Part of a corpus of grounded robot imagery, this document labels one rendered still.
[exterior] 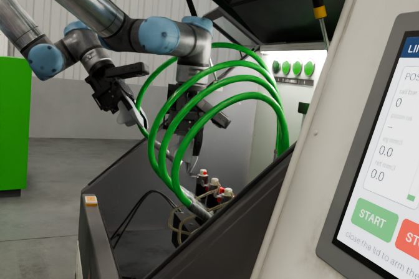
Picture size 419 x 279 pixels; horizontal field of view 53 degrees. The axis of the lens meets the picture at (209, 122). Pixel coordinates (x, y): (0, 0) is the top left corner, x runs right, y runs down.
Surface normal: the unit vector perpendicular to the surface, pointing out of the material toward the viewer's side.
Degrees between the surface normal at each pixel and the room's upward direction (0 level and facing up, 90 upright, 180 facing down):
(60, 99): 90
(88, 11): 130
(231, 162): 90
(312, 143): 76
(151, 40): 90
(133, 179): 90
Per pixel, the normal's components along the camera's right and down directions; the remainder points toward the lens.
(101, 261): 0.10, -0.99
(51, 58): 0.25, 0.14
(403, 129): -0.88, -0.29
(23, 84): 0.55, 0.15
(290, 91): -0.94, -0.05
